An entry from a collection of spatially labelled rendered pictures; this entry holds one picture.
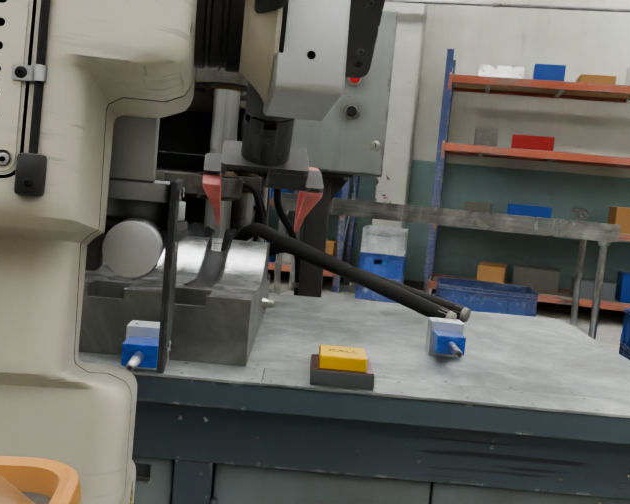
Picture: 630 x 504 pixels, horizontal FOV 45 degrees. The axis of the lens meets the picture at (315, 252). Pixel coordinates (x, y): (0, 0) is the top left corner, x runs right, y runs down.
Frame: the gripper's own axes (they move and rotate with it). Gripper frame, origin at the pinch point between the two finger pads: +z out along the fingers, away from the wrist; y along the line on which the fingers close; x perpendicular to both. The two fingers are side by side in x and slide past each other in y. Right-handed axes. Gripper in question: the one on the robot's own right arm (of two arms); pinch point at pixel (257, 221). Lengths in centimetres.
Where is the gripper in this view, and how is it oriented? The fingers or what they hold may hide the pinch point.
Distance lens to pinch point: 94.7
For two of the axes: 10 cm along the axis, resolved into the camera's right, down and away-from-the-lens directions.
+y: -9.9, -0.8, -1.4
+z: -1.4, 8.3, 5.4
